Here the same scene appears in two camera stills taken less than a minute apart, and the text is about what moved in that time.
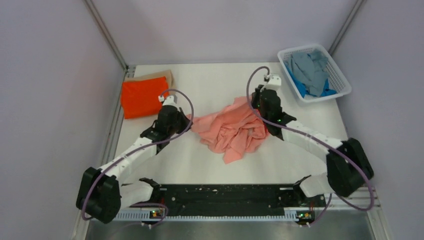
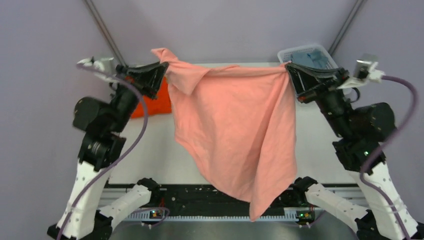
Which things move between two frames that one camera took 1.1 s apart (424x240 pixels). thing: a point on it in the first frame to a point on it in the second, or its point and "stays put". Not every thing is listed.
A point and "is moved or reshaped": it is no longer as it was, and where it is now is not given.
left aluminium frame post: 106,34 stays put
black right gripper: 255,96 to 306,80
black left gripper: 186,121 to 147,77
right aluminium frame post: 347,25 stays put
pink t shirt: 233,130 is moved or reshaped
